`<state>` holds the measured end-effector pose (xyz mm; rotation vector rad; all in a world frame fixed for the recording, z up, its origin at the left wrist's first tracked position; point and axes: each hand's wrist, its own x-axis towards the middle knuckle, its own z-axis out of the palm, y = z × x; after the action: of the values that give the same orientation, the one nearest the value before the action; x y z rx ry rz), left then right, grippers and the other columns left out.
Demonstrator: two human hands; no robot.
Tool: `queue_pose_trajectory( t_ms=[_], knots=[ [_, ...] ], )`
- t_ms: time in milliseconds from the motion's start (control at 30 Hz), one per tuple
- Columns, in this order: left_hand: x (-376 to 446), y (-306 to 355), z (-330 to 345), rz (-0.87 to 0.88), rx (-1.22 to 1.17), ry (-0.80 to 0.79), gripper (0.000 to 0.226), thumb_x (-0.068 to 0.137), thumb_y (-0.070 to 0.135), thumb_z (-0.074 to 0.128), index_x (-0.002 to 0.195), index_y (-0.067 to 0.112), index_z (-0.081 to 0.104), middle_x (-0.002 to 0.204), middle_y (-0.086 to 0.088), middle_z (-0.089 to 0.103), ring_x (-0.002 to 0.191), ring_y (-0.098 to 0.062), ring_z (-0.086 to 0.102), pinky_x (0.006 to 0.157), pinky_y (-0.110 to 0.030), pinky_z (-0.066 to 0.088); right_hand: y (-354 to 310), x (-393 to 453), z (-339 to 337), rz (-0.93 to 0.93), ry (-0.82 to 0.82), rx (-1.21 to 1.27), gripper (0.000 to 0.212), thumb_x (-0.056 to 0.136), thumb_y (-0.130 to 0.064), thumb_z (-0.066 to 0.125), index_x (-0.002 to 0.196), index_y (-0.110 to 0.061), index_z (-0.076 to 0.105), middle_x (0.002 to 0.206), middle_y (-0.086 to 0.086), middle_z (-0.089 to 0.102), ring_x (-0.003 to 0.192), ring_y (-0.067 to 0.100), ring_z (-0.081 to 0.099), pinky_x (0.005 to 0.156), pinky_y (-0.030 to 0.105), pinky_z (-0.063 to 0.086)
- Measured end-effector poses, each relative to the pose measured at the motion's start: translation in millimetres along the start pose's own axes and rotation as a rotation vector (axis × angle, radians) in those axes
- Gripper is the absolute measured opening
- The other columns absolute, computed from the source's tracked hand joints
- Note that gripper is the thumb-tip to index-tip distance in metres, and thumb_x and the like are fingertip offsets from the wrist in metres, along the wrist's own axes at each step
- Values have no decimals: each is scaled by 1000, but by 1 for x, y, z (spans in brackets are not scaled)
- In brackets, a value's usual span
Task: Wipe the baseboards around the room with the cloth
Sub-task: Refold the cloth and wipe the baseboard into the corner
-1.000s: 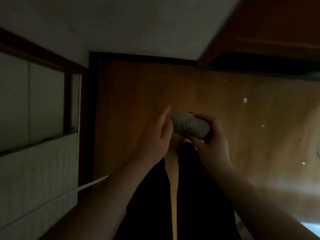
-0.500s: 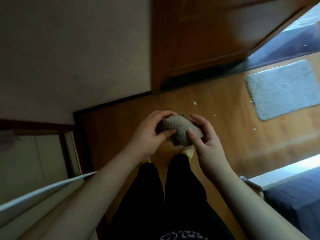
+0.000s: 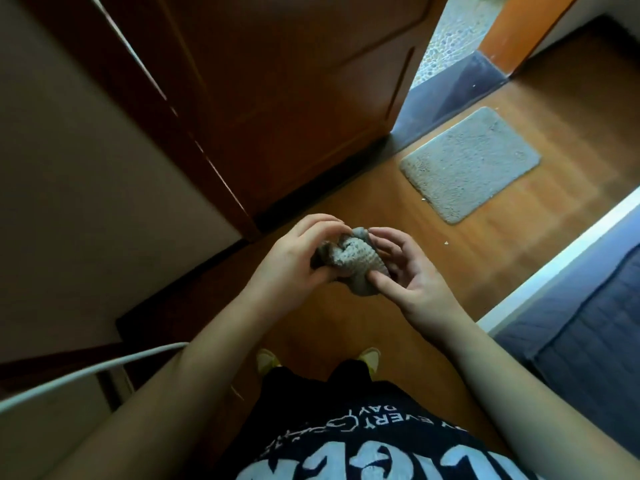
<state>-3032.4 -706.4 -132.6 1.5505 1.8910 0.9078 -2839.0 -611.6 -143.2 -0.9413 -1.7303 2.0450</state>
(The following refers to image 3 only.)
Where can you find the person's left hand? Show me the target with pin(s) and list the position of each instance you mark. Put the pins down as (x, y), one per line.
(285, 269)

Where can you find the person's right hand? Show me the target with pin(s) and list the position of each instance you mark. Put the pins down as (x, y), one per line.
(425, 294)

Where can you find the grey cleaning cloth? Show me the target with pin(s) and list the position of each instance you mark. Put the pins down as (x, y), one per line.
(357, 259)

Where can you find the dark brown baseboard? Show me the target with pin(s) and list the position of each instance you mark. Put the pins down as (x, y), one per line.
(180, 294)

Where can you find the person's left forearm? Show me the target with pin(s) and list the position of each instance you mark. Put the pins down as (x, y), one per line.
(175, 404)

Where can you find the person's right forearm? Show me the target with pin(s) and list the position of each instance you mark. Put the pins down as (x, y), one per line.
(525, 409)

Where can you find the black shorts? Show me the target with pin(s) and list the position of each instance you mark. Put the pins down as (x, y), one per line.
(345, 374)

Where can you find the grey fluffy floor mat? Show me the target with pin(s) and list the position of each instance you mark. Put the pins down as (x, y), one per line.
(470, 164)

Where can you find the black shirt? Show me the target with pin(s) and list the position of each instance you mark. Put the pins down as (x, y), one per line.
(360, 434)

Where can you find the bed with blue quilt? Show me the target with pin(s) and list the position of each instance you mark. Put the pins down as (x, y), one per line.
(590, 344)

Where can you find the panelled brown door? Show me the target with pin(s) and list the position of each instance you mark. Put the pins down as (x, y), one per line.
(300, 94)

